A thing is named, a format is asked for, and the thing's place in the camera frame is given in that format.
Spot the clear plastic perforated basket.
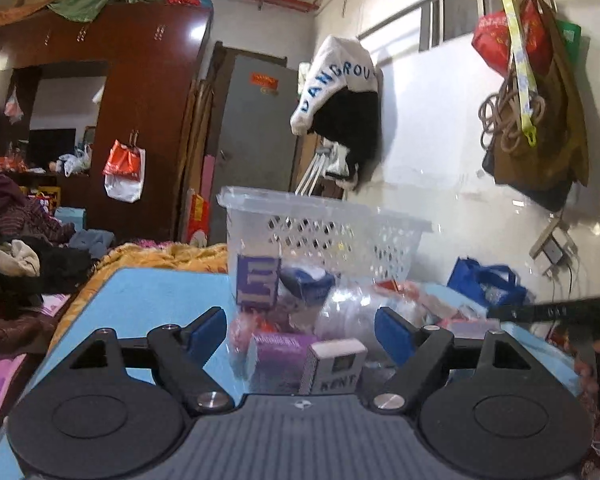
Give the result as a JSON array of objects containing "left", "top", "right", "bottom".
[{"left": 216, "top": 186, "right": 432, "bottom": 281}]

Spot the crumpled clear plastic bag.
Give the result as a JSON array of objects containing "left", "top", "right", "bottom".
[{"left": 313, "top": 281, "right": 458, "bottom": 362}]

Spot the blue fabric tote bag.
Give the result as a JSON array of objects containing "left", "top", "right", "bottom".
[{"left": 446, "top": 258, "right": 528, "bottom": 309}]

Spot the white Kent cigarette box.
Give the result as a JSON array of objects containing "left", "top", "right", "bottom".
[{"left": 299, "top": 338, "right": 367, "bottom": 396}]

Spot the purple small box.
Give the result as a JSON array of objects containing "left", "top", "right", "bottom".
[{"left": 246, "top": 332, "right": 317, "bottom": 394}]

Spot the blue white lettered box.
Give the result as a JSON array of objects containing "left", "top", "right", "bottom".
[{"left": 235, "top": 255, "right": 282, "bottom": 310}]

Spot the brown hanging bag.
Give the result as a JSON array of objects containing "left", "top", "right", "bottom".
[{"left": 478, "top": 0, "right": 588, "bottom": 212}]

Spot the dark clothes pile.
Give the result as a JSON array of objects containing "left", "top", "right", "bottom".
[{"left": 0, "top": 174, "right": 94, "bottom": 356}]

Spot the red white plastic bag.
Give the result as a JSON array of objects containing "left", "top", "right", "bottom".
[{"left": 102, "top": 140, "right": 146, "bottom": 204}]

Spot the grey metal door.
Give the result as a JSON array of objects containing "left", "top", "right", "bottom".
[{"left": 208, "top": 44, "right": 298, "bottom": 244}]

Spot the dark red wooden wardrobe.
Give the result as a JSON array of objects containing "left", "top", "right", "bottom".
[{"left": 0, "top": 2, "right": 212, "bottom": 240}]

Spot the white black hanging garment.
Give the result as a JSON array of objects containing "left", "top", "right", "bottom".
[{"left": 290, "top": 35, "right": 380, "bottom": 190}]

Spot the red hanging plastic bag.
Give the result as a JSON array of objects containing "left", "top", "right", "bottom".
[{"left": 471, "top": 0, "right": 553, "bottom": 77}]

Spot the wall power socket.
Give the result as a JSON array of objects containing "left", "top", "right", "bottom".
[{"left": 529, "top": 217, "right": 578, "bottom": 275}]

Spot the coiled beige rope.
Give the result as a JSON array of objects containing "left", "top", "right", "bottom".
[{"left": 479, "top": 66, "right": 548, "bottom": 156}]

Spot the yellow patterned strap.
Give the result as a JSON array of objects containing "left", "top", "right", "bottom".
[{"left": 488, "top": 0, "right": 540, "bottom": 148}]

